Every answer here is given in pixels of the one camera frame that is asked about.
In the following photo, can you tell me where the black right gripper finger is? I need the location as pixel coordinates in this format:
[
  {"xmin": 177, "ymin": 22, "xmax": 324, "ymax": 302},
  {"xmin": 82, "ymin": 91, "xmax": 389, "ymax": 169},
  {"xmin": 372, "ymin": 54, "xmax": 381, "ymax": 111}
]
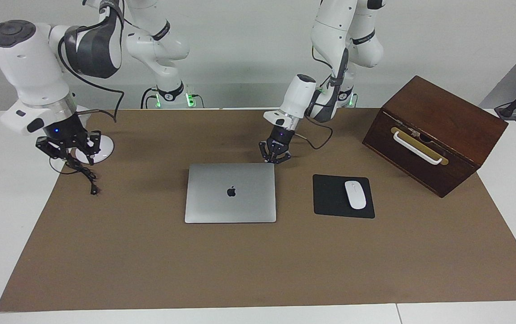
[
  {"xmin": 36, "ymin": 137, "xmax": 70, "ymax": 162},
  {"xmin": 74, "ymin": 130, "xmax": 102, "ymax": 166}
]

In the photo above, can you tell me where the grey aluminium laptop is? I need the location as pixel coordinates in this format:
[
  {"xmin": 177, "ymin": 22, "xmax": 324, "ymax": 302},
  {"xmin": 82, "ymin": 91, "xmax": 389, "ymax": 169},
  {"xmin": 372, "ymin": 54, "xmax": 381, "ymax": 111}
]
[{"xmin": 185, "ymin": 163, "xmax": 277, "ymax": 224}]

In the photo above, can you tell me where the white desk lamp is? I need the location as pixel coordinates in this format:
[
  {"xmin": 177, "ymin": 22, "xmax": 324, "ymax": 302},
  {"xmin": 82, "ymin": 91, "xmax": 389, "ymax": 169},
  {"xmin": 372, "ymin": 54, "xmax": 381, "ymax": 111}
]
[{"xmin": 72, "ymin": 112, "xmax": 115, "ymax": 164}]

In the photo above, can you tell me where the black mouse pad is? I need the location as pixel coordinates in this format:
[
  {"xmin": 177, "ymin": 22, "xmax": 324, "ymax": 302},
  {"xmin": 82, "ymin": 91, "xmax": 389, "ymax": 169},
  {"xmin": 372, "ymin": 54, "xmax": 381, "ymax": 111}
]
[{"xmin": 312, "ymin": 175, "xmax": 375, "ymax": 219}]

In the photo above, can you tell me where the white computer mouse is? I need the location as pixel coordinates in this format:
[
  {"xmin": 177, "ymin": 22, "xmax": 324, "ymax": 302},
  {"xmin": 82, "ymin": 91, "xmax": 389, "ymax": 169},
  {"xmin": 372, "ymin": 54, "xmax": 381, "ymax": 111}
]
[{"xmin": 345, "ymin": 180, "xmax": 367, "ymax": 210}]

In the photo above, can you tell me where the brown table mat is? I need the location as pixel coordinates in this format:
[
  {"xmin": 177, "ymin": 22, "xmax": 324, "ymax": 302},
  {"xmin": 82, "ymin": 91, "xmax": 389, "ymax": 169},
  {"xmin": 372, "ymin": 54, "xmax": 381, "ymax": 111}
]
[{"xmin": 0, "ymin": 108, "xmax": 516, "ymax": 312}]

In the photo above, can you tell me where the dark brown wooden box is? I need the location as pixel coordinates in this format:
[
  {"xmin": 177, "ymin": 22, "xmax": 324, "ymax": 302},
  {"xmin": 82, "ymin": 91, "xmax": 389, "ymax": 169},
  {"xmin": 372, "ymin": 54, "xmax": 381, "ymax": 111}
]
[{"xmin": 362, "ymin": 75, "xmax": 508, "ymax": 198}]

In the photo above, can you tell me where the black lamp power cord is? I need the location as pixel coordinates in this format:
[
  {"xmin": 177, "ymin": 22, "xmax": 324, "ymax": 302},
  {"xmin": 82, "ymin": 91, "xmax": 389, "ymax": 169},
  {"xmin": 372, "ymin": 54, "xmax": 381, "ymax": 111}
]
[{"xmin": 49, "ymin": 155, "xmax": 100, "ymax": 196}]

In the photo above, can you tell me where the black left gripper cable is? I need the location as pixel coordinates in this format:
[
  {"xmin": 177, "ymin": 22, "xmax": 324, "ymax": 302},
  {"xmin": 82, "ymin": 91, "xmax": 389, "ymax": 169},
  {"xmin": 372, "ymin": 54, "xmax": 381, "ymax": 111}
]
[{"xmin": 294, "ymin": 121, "xmax": 334, "ymax": 150}]

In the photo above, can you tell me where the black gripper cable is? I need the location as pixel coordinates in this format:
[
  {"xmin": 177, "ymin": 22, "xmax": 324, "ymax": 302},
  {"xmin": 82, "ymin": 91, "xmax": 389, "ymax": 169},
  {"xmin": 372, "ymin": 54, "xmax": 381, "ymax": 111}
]
[
  {"xmin": 294, "ymin": 121, "xmax": 334, "ymax": 150},
  {"xmin": 57, "ymin": 25, "xmax": 126, "ymax": 123}
]

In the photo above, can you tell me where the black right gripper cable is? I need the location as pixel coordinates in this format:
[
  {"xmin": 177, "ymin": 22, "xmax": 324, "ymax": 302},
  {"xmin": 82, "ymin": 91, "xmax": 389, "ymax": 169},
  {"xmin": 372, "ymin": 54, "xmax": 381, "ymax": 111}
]
[{"xmin": 57, "ymin": 25, "xmax": 126, "ymax": 123}]

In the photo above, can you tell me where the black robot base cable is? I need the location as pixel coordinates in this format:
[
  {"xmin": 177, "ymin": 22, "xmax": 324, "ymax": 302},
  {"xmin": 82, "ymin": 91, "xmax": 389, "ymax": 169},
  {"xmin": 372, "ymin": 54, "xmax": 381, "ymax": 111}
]
[{"xmin": 140, "ymin": 87, "xmax": 158, "ymax": 109}]

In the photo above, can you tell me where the white box handle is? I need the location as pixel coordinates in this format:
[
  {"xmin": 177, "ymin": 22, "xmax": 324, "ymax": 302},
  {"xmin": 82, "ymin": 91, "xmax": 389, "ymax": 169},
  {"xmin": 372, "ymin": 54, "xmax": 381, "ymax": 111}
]
[{"xmin": 393, "ymin": 131, "xmax": 443, "ymax": 165}]

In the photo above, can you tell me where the brass handle plate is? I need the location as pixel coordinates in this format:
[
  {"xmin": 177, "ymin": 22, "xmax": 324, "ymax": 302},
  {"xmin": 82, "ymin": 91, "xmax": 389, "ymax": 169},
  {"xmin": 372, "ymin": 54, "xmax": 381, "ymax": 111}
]
[{"xmin": 390, "ymin": 127, "xmax": 449, "ymax": 166}]

